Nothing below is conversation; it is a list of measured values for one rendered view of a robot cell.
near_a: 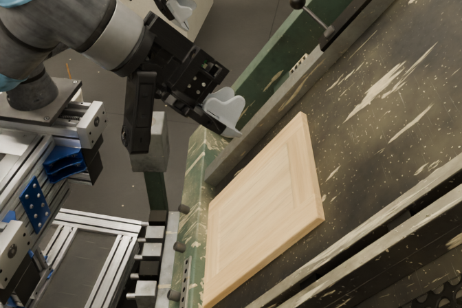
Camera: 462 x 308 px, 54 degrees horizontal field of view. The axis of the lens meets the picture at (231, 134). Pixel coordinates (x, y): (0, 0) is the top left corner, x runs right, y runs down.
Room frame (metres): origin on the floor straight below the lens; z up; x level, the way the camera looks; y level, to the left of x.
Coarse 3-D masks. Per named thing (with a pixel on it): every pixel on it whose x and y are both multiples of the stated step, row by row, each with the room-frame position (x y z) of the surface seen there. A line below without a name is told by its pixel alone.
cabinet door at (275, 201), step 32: (288, 128) 0.82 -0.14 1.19; (256, 160) 0.82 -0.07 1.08; (288, 160) 0.72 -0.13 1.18; (224, 192) 0.82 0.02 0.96; (256, 192) 0.72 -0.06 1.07; (288, 192) 0.64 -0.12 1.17; (224, 224) 0.71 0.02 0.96; (256, 224) 0.63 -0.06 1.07; (288, 224) 0.56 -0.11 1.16; (224, 256) 0.62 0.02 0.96; (256, 256) 0.54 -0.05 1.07; (224, 288) 0.53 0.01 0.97
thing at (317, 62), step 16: (384, 0) 0.91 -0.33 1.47; (368, 16) 0.91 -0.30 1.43; (352, 32) 0.91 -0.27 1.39; (336, 48) 0.91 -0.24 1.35; (304, 64) 0.94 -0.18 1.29; (320, 64) 0.91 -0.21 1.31; (288, 80) 0.95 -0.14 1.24; (304, 80) 0.91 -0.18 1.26; (272, 96) 0.95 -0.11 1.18; (288, 96) 0.91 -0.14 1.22; (272, 112) 0.91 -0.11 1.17; (256, 128) 0.91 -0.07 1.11; (240, 144) 0.91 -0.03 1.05; (224, 160) 0.91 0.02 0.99; (240, 160) 0.91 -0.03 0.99; (208, 176) 0.91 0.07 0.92; (224, 176) 0.91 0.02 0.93
